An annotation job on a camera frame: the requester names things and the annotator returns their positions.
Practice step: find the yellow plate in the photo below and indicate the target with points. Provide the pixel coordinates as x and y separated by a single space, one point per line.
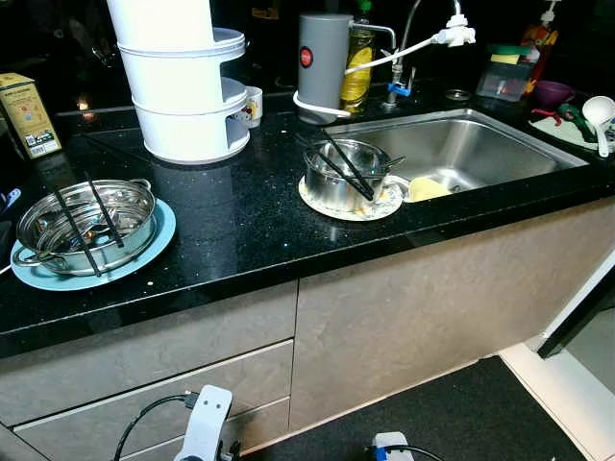
430 189

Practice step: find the beige drawer front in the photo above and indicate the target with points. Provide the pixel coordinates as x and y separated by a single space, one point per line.
192 384
264 423
144 336

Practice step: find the light blue plate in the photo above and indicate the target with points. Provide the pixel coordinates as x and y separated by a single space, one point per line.
159 245

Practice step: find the black floor mat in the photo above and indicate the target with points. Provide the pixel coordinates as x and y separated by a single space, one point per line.
461 413

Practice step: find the steel bowl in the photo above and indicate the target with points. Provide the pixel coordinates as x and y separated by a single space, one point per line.
322 192

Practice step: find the black appliance door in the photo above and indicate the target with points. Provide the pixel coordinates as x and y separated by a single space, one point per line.
581 317

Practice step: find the floral patterned plate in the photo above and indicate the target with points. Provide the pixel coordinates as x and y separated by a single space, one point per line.
384 211

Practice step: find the steel spoon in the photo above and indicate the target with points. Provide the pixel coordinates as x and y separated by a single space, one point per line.
392 163

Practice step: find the white cartoon mug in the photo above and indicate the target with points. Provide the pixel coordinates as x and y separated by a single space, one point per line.
253 108

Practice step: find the white tiered storage rack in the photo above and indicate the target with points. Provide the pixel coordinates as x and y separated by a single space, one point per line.
178 106

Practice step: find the grey cylindrical water filter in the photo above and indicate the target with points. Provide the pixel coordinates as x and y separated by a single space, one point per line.
322 77

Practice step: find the yellow carton box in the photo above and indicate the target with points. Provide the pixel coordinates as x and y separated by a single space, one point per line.
29 120

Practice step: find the yellow liquid bottle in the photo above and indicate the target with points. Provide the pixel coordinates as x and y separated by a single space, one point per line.
360 82

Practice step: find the steel faucet with blue clip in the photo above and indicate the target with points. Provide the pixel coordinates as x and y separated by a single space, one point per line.
396 88

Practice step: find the stainless steel sink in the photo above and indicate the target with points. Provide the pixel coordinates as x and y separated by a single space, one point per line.
490 144

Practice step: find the white ladle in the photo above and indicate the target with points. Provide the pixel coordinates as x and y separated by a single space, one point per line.
598 110

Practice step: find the pale green cloth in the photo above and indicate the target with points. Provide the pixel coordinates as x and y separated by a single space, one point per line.
557 133

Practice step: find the round metal sink strainer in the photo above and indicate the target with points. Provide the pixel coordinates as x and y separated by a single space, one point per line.
457 94

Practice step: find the purple cup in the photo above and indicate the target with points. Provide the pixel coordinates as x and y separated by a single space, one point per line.
553 93

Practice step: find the clear plastic container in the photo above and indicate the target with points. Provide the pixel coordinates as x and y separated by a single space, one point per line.
504 82

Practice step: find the yellow green sponge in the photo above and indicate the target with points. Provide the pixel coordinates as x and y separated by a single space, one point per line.
509 55

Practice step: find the red label pump bottle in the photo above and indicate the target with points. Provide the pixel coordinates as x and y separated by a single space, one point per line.
541 43

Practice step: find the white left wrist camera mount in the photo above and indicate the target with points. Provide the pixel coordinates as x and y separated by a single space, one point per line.
209 413

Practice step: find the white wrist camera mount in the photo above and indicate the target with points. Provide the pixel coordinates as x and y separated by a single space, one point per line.
209 413
389 442

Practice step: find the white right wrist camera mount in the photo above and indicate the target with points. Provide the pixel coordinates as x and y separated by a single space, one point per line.
389 442

